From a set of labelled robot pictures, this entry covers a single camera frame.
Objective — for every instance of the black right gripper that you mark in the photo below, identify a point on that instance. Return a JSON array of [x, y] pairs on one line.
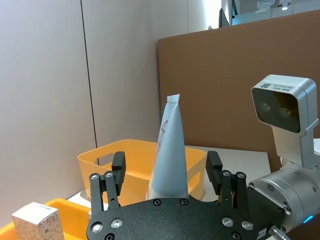
[[170, 220]]

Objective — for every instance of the brown partition board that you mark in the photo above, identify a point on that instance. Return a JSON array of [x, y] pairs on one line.
[[225, 95]]

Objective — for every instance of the orange plastic bin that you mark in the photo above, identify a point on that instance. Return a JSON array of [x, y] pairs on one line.
[[72, 217]]

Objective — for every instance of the white printed carton box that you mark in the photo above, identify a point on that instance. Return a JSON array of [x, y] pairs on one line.
[[37, 222]]

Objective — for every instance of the white squeeze tube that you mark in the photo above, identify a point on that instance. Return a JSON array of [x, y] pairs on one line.
[[171, 155]]

